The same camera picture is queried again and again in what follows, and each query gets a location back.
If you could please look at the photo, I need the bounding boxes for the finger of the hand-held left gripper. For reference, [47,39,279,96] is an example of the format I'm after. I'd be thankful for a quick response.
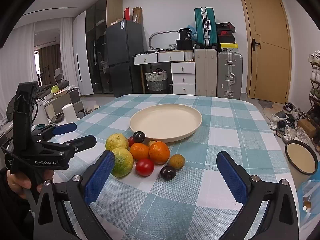
[37,122,77,138]
[41,134,97,159]

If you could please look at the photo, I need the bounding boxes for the large green yellow citrus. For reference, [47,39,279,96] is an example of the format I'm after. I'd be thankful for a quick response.
[110,147,134,178]

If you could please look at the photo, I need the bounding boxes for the grey sofa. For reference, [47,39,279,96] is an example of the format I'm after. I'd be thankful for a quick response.
[36,79,80,103]

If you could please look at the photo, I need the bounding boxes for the black printed tub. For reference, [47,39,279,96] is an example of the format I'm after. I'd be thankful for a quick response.
[179,28,192,40]

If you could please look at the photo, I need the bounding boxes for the woven laundry basket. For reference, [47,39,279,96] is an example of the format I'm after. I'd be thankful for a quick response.
[145,68,168,92]

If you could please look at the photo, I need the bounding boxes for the arched silver mirror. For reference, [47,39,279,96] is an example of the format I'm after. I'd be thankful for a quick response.
[149,30,180,51]

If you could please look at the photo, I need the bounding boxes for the cream round plate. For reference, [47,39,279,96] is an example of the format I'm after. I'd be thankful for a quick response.
[129,104,202,143]

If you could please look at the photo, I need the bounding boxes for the black storage box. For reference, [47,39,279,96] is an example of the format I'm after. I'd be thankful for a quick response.
[175,39,194,50]

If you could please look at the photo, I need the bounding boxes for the silver suitcase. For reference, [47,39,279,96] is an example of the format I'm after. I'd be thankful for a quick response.
[216,51,243,100]

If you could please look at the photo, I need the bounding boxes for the teal suitcase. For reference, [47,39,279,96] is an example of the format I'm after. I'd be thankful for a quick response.
[194,7,218,49]

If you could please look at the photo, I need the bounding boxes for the narrow white sheer curtain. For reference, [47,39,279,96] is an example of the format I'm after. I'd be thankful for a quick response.
[60,17,80,95]

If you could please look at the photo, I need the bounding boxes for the light blue plastic bag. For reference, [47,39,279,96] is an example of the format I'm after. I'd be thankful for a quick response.
[297,172,320,214]

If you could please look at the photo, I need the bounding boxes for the brown curtain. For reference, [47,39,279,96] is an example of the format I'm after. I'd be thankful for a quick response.
[39,44,62,85]

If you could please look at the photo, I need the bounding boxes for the person's left hand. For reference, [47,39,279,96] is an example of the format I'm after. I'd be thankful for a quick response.
[7,169,54,192]

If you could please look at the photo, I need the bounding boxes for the wide white sheer curtain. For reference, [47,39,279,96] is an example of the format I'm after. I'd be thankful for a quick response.
[0,22,38,128]

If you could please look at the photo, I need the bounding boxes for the dark purple plum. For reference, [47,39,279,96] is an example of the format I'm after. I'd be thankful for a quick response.
[160,166,177,181]
[133,131,146,143]

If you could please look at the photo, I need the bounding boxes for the wooden door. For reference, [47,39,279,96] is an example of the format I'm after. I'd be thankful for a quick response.
[237,0,293,104]

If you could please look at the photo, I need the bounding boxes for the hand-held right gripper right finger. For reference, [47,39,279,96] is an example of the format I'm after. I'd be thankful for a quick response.
[216,151,299,240]

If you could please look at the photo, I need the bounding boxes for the brown cardboard box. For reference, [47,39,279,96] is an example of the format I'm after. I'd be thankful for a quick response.
[132,6,143,24]

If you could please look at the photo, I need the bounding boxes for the white wardrobe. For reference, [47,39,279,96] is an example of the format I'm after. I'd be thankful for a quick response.
[72,11,94,96]

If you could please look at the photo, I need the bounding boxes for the beige suitcase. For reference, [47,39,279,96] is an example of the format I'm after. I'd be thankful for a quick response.
[194,48,217,97]

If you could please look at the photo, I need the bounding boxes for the pile of shoes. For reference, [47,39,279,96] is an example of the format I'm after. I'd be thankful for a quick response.
[269,102,320,152]

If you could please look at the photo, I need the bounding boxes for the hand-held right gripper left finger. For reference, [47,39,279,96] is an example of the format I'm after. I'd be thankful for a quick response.
[33,150,116,240]

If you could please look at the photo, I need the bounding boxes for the low grey cabinet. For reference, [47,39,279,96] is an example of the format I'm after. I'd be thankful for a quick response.
[44,91,85,120]

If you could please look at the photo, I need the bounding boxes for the yellow and white shoe box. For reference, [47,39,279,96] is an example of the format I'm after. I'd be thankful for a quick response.
[220,43,239,53]

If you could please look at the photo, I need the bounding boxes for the cardboard box beside shoes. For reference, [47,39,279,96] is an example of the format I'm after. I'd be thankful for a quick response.
[297,119,317,138]

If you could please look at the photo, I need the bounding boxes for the plain black shoe box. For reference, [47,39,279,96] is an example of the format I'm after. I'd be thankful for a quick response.
[217,35,236,44]

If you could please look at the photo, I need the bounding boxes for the white office chair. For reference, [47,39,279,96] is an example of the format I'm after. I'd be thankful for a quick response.
[54,68,64,85]

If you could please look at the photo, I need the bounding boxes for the small orange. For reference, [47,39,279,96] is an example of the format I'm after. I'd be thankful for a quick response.
[130,142,150,161]

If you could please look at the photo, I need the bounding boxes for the round black-rimmed stool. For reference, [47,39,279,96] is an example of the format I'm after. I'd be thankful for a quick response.
[285,140,318,175]

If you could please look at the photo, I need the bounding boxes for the dark grey fridge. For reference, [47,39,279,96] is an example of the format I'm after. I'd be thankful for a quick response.
[105,19,145,98]

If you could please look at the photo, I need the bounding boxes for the white drawer dresser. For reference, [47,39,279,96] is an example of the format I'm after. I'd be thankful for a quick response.
[132,50,196,96]

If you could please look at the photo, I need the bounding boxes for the large orange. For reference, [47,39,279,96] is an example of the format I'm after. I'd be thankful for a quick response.
[149,141,170,165]

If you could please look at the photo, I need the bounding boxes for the small green yellow citrus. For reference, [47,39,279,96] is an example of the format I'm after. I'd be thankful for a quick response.
[105,133,129,151]

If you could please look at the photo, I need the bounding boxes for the glass door wardrobe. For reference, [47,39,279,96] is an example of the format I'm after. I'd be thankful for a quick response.
[85,0,123,95]

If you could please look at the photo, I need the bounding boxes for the grey door mat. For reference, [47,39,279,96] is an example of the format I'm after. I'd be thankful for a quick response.
[257,99,275,110]

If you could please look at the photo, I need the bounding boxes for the black shoe rack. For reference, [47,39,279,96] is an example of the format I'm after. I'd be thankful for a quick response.
[306,51,320,120]

